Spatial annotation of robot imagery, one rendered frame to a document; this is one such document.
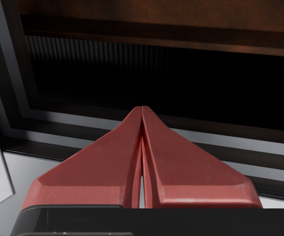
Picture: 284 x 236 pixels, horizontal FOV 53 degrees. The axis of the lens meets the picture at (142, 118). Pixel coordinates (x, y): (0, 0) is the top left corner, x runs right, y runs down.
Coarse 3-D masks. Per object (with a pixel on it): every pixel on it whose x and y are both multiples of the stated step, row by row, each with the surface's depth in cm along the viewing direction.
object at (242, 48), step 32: (32, 0) 28; (64, 0) 28; (96, 0) 27; (128, 0) 26; (160, 0) 26; (192, 0) 25; (224, 0) 24; (256, 0) 24; (32, 32) 25; (64, 32) 25; (96, 32) 25; (128, 32) 25; (160, 32) 24; (192, 32) 24; (224, 32) 24; (256, 32) 24
